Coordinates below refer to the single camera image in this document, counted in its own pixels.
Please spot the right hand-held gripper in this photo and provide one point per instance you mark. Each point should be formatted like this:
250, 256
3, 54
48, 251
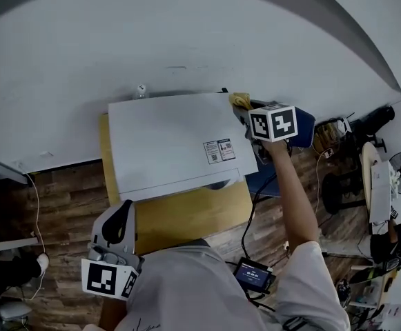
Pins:
272, 122

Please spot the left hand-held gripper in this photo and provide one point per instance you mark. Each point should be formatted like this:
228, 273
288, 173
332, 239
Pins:
100, 278

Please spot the yellow cloth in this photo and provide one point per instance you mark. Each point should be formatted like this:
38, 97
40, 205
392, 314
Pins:
238, 98

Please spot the white box appliance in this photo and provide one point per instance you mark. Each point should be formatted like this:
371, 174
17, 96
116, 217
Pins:
169, 143

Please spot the person's right forearm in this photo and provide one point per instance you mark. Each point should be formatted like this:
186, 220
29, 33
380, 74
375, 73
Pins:
293, 198

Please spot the person's left forearm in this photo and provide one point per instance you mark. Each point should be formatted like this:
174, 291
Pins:
114, 314

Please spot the blue chair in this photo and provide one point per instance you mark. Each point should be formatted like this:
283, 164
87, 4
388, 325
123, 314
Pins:
303, 126

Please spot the small yellow wooden table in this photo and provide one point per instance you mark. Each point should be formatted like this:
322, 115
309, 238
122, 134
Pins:
186, 216

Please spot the cardboard box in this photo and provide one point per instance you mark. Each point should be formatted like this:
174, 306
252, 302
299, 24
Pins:
326, 136

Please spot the white power strip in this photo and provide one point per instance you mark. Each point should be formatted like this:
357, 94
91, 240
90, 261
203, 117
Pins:
328, 152

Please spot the white router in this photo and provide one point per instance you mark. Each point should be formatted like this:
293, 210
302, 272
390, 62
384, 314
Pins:
344, 124

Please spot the person's white shirt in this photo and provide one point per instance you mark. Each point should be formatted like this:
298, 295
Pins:
193, 288

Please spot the white desk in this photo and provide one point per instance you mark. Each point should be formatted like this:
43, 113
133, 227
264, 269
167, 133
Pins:
0, 181

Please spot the black office chair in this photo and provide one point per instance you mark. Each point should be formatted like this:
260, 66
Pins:
379, 116

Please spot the round table with black base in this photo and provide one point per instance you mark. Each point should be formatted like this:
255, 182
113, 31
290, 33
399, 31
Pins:
369, 171

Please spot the black display device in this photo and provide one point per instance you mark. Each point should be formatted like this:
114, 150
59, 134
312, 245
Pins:
253, 274

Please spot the white box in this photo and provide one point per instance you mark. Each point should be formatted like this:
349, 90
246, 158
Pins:
381, 191

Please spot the white wall outlet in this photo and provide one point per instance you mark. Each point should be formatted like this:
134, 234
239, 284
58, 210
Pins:
19, 165
46, 154

